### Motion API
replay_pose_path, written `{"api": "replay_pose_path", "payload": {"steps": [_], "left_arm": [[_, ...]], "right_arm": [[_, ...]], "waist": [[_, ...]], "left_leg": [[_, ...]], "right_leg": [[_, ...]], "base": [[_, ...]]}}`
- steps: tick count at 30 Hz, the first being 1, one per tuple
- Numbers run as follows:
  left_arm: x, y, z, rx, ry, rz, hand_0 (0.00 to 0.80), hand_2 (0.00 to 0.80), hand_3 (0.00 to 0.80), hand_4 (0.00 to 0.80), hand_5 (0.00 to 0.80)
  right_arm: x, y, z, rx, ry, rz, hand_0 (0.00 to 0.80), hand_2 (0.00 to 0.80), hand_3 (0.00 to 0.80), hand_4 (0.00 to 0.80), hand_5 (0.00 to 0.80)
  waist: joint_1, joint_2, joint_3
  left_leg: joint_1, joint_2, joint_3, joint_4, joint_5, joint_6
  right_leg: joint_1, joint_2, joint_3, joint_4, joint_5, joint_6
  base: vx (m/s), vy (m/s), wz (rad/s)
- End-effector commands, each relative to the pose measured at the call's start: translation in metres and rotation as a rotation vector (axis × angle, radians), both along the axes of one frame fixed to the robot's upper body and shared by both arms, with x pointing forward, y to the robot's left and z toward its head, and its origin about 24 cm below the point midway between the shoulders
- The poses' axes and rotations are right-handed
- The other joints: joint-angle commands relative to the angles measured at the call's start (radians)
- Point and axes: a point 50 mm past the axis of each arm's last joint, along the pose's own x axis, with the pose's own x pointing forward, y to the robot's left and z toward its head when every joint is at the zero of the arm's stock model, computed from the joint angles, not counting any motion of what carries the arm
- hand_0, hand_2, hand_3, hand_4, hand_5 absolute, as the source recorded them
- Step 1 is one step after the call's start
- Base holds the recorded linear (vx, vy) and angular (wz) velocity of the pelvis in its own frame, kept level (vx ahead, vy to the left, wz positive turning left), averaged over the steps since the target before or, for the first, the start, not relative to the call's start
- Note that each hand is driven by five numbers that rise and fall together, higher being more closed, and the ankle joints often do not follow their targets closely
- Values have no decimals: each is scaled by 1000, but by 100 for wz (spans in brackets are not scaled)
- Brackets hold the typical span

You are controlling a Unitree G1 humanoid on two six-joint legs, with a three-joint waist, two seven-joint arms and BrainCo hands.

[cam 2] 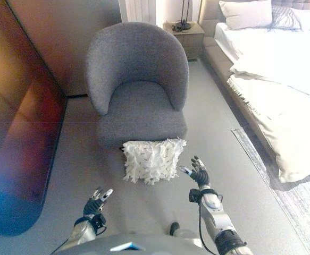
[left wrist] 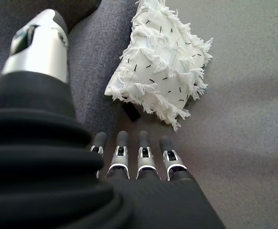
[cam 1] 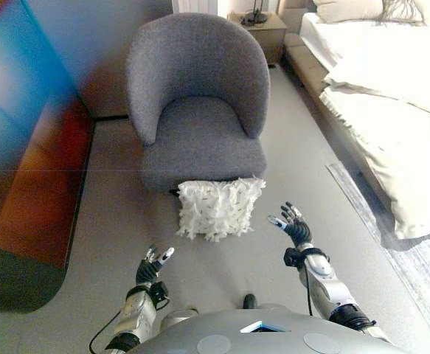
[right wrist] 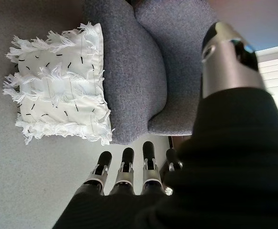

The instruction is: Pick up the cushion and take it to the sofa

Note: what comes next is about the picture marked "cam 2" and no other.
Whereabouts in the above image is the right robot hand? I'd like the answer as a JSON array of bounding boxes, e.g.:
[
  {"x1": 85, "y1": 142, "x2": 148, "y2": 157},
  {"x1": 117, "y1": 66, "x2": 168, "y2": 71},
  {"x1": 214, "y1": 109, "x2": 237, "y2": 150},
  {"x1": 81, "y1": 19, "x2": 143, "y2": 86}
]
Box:
[{"x1": 179, "y1": 155, "x2": 211, "y2": 187}]

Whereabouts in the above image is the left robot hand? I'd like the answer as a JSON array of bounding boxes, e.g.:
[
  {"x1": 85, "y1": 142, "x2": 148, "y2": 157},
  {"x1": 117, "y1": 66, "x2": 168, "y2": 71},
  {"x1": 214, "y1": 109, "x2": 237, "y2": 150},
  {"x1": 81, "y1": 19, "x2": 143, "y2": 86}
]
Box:
[{"x1": 82, "y1": 186, "x2": 113, "y2": 217}]

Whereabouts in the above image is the white fringed cushion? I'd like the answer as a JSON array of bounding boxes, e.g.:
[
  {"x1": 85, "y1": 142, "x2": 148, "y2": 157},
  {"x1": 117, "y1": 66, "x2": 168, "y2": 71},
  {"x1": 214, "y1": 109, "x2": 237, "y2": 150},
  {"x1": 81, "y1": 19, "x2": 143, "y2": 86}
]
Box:
[{"x1": 121, "y1": 136, "x2": 187, "y2": 185}]

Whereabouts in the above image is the grey robot torso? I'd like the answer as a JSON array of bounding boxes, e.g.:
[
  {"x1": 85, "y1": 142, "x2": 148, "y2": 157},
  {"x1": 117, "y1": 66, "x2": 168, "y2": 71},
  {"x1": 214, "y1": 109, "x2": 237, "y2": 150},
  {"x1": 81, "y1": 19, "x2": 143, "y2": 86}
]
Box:
[{"x1": 55, "y1": 233, "x2": 211, "y2": 255}]

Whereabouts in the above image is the black robot foot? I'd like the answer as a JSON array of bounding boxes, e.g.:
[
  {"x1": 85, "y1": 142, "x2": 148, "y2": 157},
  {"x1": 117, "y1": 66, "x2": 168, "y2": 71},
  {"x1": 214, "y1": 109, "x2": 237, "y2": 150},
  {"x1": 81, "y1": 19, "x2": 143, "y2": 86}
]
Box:
[{"x1": 169, "y1": 222, "x2": 181, "y2": 236}]

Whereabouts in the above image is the grey patterned rug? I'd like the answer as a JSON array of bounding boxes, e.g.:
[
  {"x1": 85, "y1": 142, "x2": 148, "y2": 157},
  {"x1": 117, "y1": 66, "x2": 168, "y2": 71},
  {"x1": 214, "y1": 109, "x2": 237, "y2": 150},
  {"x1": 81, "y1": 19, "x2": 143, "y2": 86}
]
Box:
[{"x1": 230, "y1": 128, "x2": 310, "y2": 255}]

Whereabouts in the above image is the grey upholstered armchair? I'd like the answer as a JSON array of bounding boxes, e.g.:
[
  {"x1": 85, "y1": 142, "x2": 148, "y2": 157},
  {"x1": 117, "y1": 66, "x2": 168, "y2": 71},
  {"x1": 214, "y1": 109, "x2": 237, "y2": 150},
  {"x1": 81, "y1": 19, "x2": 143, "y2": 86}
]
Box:
[{"x1": 85, "y1": 22, "x2": 190, "y2": 150}]

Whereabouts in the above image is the glossy brown wardrobe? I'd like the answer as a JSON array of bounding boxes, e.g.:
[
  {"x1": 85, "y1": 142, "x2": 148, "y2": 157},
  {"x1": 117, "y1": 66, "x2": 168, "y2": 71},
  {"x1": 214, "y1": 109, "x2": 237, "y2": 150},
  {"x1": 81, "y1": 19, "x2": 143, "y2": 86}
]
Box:
[{"x1": 0, "y1": 0, "x2": 68, "y2": 237}]

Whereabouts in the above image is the white duvet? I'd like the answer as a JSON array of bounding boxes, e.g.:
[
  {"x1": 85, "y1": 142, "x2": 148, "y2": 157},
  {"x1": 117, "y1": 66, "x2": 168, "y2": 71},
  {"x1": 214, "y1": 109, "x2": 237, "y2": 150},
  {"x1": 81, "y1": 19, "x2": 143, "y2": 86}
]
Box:
[{"x1": 214, "y1": 22, "x2": 310, "y2": 184}]

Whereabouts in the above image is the beige wooden nightstand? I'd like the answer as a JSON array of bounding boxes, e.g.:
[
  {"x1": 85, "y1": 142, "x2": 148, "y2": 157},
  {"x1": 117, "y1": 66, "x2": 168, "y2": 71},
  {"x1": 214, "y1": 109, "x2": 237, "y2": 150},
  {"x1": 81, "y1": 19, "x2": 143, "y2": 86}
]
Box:
[{"x1": 163, "y1": 21, "x2": 206, "y2": 61}]

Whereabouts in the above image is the black table lamp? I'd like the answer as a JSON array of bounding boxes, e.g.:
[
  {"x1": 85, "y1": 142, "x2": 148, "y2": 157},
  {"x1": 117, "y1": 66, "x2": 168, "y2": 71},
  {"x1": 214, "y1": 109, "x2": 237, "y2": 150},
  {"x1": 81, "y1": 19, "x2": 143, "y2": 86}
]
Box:
[{"x1": 171, "y1": 0, "x2": 193, "y2": 31}]

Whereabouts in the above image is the white curtain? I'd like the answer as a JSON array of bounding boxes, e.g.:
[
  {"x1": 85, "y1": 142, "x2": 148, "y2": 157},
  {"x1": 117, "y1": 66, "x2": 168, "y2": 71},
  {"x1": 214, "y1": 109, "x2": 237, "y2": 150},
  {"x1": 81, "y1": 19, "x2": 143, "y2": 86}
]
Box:
[{"x1": 118, "y1": 0, "x2": 166, "y2": 28}]

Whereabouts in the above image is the grey patterned pillow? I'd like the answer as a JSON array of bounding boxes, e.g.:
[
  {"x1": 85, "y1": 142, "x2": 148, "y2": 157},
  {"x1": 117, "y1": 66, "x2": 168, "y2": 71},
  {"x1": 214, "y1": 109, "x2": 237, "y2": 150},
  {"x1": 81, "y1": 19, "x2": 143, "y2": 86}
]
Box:
[{"x1": 270, "y1": 5, "x2": 304, "y2": 32}]

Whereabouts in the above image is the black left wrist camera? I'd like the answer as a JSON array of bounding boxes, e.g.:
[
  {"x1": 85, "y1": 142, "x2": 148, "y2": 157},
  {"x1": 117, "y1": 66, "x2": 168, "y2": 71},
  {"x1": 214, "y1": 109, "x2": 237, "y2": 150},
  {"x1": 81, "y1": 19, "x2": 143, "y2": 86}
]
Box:
[{"x1": 92, "y1": 214, "x2": 107, "y2": 230}]

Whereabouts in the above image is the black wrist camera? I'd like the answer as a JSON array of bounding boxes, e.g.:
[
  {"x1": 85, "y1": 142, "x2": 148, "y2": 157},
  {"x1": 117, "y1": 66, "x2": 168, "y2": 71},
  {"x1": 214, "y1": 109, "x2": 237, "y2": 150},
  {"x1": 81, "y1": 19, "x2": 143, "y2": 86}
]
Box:
[
  {"x1": 92, "y1": 214, "x2": 107, "y2": 230},
  {"x1": 188, "y1": 188, "x2": 200, "y2": 203}
]

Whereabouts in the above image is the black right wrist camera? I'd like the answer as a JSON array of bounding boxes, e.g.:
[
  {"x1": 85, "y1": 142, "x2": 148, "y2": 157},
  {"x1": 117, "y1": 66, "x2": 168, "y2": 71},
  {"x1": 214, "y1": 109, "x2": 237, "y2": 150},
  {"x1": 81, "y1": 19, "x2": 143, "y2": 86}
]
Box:
[{"x1": 188, "y1": 188, "x2": 200, "y2": 203}]

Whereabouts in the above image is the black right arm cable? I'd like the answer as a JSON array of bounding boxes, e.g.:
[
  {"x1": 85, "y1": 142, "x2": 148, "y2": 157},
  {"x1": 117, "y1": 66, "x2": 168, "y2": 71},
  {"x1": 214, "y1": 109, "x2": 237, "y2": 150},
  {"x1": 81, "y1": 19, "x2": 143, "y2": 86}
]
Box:
[{"x1": 198, "y1": 201, "x2": 207, "y2": 248}]

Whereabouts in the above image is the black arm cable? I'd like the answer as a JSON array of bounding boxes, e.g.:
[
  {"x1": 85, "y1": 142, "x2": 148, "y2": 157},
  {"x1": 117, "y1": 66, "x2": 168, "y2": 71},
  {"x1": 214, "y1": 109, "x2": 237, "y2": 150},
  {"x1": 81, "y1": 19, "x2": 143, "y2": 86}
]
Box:
[
  {"x1": 198, "y1": 201, "x2": 207, "y2": 248},
  {"x1": 49, "y1": 237, "x2": 71, "y2": 255}
]

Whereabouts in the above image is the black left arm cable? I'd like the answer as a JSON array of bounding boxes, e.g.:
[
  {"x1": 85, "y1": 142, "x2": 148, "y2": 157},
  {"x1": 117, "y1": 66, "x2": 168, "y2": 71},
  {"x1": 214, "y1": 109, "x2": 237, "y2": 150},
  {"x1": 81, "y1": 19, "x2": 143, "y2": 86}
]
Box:
[{"x1": 49, "y1": 237, "x2": 71, "y2": 255}]

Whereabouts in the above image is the beige upholstered bed frame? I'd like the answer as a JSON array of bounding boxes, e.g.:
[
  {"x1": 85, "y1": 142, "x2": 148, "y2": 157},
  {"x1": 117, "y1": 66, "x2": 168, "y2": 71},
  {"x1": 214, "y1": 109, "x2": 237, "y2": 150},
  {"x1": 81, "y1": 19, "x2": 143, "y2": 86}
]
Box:
[{"x1": 198, "y1": 0, "x2": 310, "y2": 160}]

